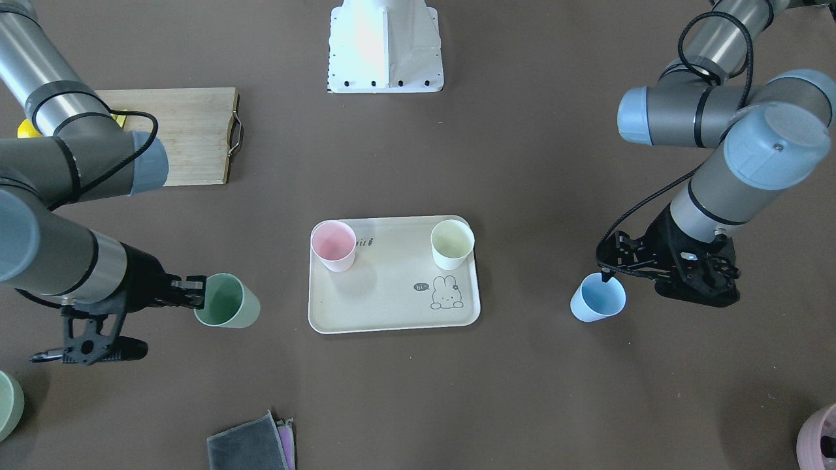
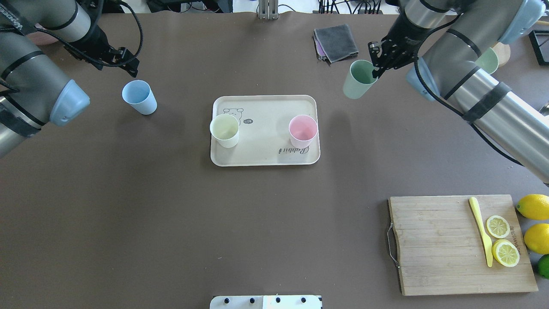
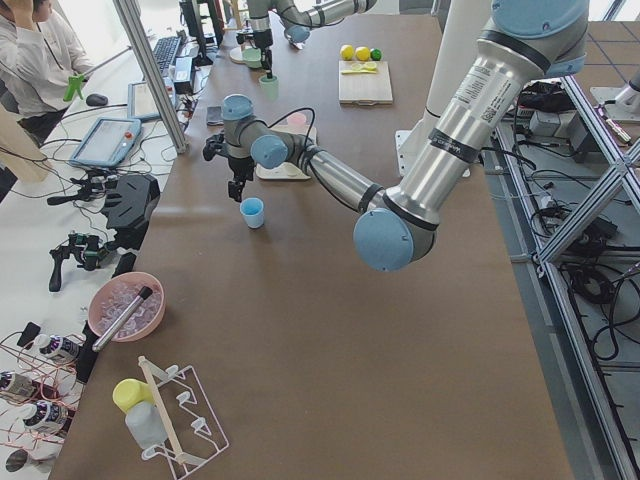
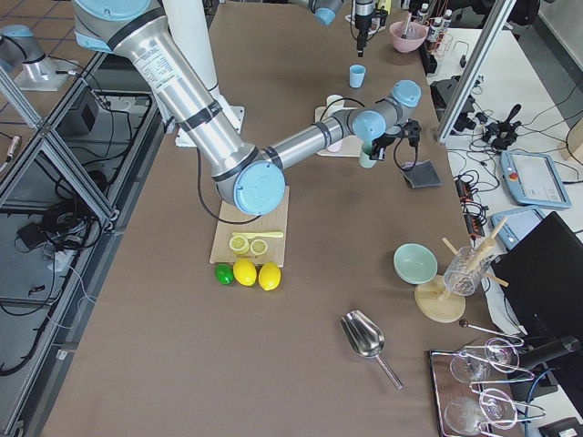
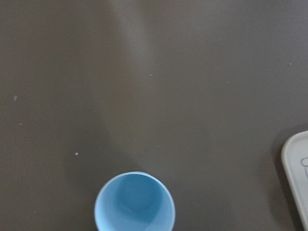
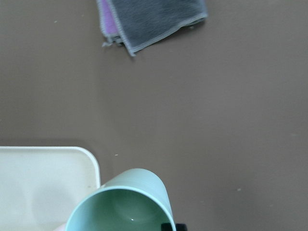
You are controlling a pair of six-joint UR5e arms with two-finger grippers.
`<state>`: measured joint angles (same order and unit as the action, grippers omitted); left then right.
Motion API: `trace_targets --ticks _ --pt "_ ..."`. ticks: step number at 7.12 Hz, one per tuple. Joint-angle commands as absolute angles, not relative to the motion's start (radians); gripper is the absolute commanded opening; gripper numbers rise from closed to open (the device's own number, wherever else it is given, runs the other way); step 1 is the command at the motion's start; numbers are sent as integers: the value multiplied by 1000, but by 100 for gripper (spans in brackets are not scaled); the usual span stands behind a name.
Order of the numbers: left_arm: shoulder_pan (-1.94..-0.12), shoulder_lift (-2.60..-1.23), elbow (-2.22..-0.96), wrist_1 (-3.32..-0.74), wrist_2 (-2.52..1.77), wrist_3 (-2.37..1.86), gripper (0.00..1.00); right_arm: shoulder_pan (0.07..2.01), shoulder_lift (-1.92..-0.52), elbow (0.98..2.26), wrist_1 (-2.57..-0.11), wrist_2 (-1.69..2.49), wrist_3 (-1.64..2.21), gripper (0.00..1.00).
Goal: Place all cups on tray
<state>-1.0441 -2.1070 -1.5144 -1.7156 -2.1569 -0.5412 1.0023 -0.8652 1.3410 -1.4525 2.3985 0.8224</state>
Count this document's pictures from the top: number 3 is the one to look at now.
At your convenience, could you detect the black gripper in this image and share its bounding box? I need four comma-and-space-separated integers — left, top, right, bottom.
253, 30, 274, 80
228, 156, 254, 202

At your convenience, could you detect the blue cup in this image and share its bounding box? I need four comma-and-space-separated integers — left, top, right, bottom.
239, 197, 264, 229

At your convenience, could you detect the green cup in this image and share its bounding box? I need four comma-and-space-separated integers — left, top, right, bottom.
259, 75, 279, 101

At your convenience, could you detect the pink cup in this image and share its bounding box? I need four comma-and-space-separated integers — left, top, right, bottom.
286, 111, 307, 127

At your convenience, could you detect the cream cup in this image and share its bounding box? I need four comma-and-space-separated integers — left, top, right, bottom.
285, 169, 308, 179

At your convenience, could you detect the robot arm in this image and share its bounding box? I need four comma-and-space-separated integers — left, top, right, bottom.
203, 1, 589, 271
247, 0, 377, 80

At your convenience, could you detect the cream rabbit tray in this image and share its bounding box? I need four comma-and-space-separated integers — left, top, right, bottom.
255, 124, 310, 181

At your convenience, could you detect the green bowl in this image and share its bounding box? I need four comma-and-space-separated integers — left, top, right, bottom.
242, 47, 262, 69

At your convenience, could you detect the wooden mug tree stand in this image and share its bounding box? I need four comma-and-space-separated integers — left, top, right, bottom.
221, 0, 249, 64

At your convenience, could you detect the grey folded cloth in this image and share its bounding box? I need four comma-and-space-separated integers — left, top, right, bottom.
206, 106, 224, 126

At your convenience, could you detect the yellow lemon outer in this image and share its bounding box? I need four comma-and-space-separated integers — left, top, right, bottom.
340, 44, 355, 61

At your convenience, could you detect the black monitor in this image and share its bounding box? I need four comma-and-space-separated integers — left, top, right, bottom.
179, 0, 224, 67

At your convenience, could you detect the yellow plastic knife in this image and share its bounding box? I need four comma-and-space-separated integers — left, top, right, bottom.
340, 69, 378, 75

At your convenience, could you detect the yellow lemon near board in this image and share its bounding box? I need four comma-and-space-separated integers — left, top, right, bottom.
354, 46, 371, 62

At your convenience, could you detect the wooden cutting board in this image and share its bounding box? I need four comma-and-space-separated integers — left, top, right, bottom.
338, 60, 393, 106

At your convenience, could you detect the black keyboard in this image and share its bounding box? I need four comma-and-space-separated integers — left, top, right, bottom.
152, 36, 181, 71

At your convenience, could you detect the blue teach pendant far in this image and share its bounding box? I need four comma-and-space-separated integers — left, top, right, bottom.
127, 81, 160, 122

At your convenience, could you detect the blue teach pendant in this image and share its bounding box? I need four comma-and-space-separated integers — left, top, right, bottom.
127, 81, 160, 122
68, 117, 142, 168

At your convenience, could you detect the blue teach pendant near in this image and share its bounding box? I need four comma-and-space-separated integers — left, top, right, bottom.
68, 117, 142, 168

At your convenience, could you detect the metal muddler tube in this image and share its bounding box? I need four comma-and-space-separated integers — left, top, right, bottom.
92, 286, 153, 352

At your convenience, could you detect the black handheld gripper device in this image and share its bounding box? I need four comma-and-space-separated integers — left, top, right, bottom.
48, 232, 115, 292

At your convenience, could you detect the pink bowl with ice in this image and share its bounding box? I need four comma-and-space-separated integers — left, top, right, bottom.
88, 272, 166, 343

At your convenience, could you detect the computer mouse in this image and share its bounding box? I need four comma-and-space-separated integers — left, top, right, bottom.
85, 93, 109, 107

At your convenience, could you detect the yellow cup on rack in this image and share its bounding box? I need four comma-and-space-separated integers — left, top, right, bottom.
112, 378, 154, 413

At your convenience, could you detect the person in white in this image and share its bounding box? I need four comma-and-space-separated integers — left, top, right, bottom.
1, 0, 93, 144

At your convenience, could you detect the clear cup on rack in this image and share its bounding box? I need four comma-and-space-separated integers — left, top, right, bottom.
125, 401, 168, 449

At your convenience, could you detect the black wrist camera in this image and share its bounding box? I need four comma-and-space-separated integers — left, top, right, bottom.
202, 132, 227, 162
236, 29, 254, 45

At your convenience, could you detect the aluminium frame post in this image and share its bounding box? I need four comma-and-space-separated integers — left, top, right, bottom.
113, 0, 188, 154

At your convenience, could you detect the white wire cup rack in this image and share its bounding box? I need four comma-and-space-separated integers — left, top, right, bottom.
138, 356, 231, 479

